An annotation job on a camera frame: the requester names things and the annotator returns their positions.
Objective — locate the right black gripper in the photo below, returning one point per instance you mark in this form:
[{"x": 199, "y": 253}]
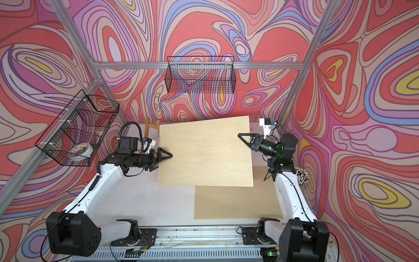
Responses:
[{"x": 256, "y": 137}]

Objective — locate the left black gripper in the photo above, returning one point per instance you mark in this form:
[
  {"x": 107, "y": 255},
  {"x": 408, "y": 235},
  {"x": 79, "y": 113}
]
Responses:
[{"x": 152, "y": 166}]

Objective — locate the wooden easel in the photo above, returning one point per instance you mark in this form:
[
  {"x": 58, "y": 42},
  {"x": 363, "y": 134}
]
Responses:
[{"x": 151, "y": 125}]

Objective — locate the plywood board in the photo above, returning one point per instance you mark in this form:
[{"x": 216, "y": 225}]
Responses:
[
  {"x": 238, "y": 202},
  {"x": 206, "y": 153}
]

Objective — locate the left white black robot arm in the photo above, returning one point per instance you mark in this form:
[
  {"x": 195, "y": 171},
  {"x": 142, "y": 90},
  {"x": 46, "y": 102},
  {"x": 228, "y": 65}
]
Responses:
[{"x": 72, "y": 232}]

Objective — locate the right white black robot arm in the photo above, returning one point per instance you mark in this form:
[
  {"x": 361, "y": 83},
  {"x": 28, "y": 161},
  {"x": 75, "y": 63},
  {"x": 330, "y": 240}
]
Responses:
[{"x": 302, "y": 238}]

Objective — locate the cup of pencils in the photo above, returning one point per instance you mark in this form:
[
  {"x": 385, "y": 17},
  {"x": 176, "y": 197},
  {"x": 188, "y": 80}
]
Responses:
[{"x": 302, "y": 176}]

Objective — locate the patterned tape roll in basket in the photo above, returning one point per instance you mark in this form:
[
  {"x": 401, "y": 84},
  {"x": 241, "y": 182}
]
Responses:
[{"x": 81, "y": 152}]

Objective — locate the green circuit board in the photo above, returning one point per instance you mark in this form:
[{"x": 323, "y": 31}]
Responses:
[{"x": 133, "y": 253}]

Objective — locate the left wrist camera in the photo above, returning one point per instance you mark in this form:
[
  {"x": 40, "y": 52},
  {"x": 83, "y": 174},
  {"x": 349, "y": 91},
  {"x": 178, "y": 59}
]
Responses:
[{"x": 147, "y": 145}]

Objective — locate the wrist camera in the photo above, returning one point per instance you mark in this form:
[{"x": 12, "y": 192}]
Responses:
[
  {"x": 266, "y": 124},
  {"x": 147, "y": 145}
]

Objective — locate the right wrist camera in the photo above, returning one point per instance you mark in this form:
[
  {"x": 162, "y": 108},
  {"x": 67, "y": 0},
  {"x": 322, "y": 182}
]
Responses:
[{"x": 266, "y": 124}]

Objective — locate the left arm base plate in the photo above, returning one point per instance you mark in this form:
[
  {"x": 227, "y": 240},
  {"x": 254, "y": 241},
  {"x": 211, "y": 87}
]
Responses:
[{"x": 146, "y": 237}]

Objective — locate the left black wire basket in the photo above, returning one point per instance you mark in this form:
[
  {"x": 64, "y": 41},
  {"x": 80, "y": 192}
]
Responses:
[{"x": 85, "y": 119}]

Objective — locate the black wire basket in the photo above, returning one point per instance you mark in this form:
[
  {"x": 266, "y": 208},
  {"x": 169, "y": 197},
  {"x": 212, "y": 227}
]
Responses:
[
  {"x": 200, "y": 74},
  {"x": 85, "y": 119}
]

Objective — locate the back black wire basket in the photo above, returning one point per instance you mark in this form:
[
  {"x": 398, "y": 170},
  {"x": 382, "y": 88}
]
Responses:
[{"x": 200, "y": 74}]

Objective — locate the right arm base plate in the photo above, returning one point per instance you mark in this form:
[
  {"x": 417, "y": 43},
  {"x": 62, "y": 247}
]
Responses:
[{"x": 252, "y": 236}]

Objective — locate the aluminium mounting rail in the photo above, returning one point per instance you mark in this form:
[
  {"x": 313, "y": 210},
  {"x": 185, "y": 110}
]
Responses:
[{"x": 216, "y": 243}]

